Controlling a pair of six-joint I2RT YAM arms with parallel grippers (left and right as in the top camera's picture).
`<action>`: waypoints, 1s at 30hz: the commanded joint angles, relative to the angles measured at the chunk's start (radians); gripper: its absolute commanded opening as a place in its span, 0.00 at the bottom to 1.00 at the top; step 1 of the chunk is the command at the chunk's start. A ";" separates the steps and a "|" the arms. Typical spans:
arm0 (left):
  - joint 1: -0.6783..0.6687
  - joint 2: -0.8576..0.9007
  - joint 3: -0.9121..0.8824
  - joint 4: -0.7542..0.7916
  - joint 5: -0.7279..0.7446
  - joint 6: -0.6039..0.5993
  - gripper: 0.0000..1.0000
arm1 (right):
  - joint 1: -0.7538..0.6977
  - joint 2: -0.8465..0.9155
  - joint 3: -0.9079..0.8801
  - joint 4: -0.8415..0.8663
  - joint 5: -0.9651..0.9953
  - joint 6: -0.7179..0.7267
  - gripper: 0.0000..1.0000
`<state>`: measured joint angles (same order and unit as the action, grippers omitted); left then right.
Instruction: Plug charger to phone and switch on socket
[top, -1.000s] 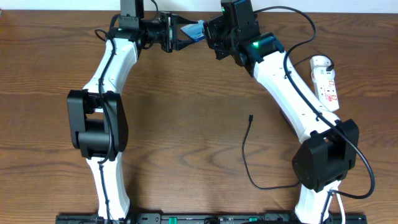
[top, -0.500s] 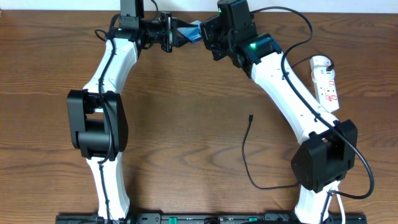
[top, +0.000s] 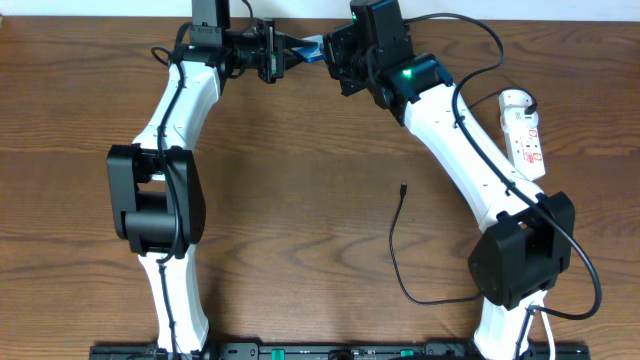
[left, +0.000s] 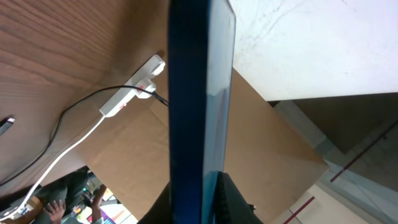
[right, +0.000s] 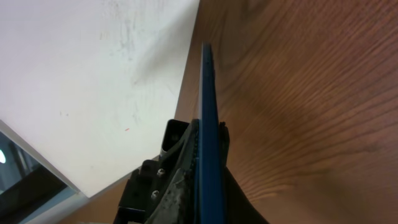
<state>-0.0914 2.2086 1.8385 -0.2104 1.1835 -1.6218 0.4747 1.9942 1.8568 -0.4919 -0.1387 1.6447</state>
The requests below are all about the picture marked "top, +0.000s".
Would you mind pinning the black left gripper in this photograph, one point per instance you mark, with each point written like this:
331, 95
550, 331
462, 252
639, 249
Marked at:
270, 51

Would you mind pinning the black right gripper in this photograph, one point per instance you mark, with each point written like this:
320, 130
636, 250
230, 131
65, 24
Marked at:
333, 50

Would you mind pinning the blue Galaxy smartphone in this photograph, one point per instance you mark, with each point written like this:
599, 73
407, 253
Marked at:
311, 52

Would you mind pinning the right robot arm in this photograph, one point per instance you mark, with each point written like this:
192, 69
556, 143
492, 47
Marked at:
526, 236

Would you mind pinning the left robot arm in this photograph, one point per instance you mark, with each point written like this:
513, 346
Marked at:
157, 199

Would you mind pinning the white power strip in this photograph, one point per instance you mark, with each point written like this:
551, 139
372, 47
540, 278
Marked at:
523, 142

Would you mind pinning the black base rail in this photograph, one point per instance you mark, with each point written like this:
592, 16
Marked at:
252, 351

